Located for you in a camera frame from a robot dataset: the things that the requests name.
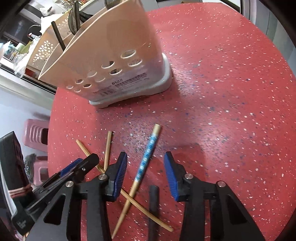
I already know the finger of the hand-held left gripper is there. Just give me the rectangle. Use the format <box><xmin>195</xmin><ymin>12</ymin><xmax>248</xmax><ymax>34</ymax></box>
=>
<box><xmin>25</xmin><ymin>153</ymin><xmax>100</xmax><ymax>217</ymax></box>
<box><xmin>34</xmin><ymin>158</ymin><xmax>84</xmax><ymax>194</ymax></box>

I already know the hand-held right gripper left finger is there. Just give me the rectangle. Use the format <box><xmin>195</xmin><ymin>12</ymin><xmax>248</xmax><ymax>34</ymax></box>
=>
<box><xmin>26</xmin><ymin>152</ymin><xmax>128</xmax><ymax>241</ymax></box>

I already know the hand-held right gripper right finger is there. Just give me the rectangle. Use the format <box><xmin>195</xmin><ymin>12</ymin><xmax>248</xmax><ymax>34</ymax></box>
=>
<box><xmin>164</xmin><ymin>151</ymin><xmax>266</xmax><ymax>241</ymax></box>

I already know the plain wooden chopstick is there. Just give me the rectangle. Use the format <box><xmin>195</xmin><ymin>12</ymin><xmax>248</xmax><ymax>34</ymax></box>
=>
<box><xmin>103</xmin><ymin>131</ymin><xmax>115</xmax><ymax>172</ymax></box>
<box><xmin>76</xmin><ymin>139</ymin><xmax>174</xmax><ymax>232</ymax></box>

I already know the blue patterned wooden chopstick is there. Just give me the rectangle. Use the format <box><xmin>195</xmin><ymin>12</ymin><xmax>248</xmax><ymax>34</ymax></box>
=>
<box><xmin>111</xmin><ymin>124</ymin><xmax>162</xmax><ymax>239</ymax></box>

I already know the beige plastic utensil holder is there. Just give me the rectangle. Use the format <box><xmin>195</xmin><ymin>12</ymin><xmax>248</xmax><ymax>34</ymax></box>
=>
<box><xmin>38</xmin><ymin>0</ymin><xmax>173</xmax><ymax>109</ymax></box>

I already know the pink plastic stool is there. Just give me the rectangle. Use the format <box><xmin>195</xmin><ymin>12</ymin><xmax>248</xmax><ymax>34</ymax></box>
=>
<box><xmin>23</xmin><ymin>119</ymin><xmax>50</xmax><ymax>186</ymax></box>

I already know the clear plastic bag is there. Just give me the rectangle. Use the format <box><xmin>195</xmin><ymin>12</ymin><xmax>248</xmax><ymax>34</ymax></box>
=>
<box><xmin>13</xmin><ymin>52</ymin><xmax>31</xmax><ymax>77</ymax></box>

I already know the beige perforated basket trolley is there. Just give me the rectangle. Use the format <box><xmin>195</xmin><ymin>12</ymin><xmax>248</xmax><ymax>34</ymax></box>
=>
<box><xmin>29</xmin><ymin>10</ymin><xmax>78</xmax><ymax>71</ymax></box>

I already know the black kitchen faucet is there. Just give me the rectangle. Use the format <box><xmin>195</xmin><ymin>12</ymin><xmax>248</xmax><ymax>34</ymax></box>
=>
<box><xmin>28</xmin><ymin>24</ymin><xmax>44</xmax><ymax>37</ymax></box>

